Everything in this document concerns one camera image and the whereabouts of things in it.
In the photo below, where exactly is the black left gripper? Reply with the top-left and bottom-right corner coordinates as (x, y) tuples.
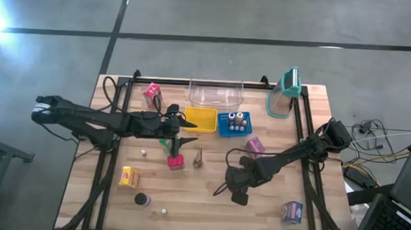
(156, 113), (201, 147)

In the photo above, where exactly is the smoked paprika tin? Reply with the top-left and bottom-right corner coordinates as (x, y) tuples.
(166, 153), (186, 172)

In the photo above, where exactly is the blue slotted plastic basket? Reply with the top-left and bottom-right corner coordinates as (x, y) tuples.
(216, 109), (255, 139)

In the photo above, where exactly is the yellow slotted plastic basket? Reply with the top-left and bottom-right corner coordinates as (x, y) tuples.
(183, 106), (220, 134)

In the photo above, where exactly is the green cereal box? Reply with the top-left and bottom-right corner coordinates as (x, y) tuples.
(158, 137), (174, 153)

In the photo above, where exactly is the brown stand-up pouch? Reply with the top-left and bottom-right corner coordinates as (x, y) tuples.
(192, 146), (206, 170)

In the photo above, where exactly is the purple Raisin Bran box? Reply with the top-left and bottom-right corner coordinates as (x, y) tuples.
(244, 136), (267, 160)

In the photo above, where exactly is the clear plastic bin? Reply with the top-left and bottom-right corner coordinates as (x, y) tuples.
(186, 77), (246, 113)

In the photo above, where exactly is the small red cereal box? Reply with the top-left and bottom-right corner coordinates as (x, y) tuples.
(142, 82), (164, 109)

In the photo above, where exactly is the blue Frosted Flakes box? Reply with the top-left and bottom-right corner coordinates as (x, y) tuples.
(279, 199), (305, 226)

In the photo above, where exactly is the yellow and red box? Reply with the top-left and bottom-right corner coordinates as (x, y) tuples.
(118, 165), (141, 190)

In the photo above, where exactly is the dark jar black lid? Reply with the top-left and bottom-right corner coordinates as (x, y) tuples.
(133, 191), (152, 208)

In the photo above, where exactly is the black power strip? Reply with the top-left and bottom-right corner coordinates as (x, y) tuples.
(342, 166), (369, 189)

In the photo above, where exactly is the grey laptop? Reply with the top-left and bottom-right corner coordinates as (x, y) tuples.
(353, 112), (411, 230)

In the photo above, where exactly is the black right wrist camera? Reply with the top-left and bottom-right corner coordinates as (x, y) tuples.
(230, 191), (250, 207)

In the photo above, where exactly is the black aluminium rig frame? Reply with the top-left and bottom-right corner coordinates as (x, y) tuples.
(54, 65), (362, 230)

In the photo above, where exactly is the black floor cable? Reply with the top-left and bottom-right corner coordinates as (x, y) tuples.
(350, 117), (390, 151)

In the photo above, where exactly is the yellow floor cable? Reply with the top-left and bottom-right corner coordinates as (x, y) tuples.
(343, 148), (411, 170)

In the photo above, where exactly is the white floor cable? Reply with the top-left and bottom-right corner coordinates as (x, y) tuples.
(350, 127), (411, 146)

